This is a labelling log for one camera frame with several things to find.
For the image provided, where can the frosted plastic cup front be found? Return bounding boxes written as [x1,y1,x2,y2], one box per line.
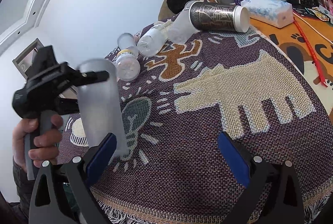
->
[77,58,129,157]

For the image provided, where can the frosted plastic cup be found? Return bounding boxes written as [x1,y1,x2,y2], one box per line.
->
[117,32,139,57]
[77,58,129,157]

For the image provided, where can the frosted plastic cup rear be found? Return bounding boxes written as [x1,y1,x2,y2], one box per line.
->
[117,32,139,57]

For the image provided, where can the clear plastic cup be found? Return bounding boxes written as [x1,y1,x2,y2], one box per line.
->
[167,8,199,44]

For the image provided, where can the dark patterned paper cup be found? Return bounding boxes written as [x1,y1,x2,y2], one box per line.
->
[189,1,250,33]

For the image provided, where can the person's left hand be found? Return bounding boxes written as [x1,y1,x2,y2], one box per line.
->
[12,115,63,172]

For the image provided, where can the yellow label plastic bottle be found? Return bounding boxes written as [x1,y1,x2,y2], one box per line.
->
[115,48,140,82]

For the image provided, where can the small clear plastic jar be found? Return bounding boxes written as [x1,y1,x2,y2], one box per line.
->
[137,25,168,57]

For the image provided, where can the red ribbon strip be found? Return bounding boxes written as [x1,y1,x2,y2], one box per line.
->
[293,17,327,87]

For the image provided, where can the orange cartoon mat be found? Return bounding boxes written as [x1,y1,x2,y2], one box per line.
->
[251,17,332,118]

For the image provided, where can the tissue pack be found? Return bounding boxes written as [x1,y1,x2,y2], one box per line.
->
[241,0,293,28]

